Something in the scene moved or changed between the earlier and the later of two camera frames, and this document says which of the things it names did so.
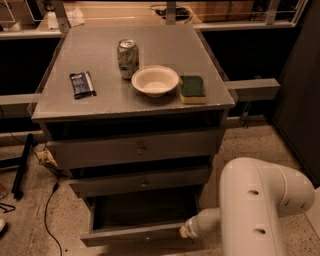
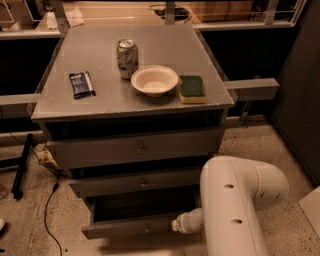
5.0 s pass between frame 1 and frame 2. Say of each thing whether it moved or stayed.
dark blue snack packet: stayed
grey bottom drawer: moved
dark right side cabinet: stayed
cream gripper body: moved
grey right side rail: stayed
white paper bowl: stayed
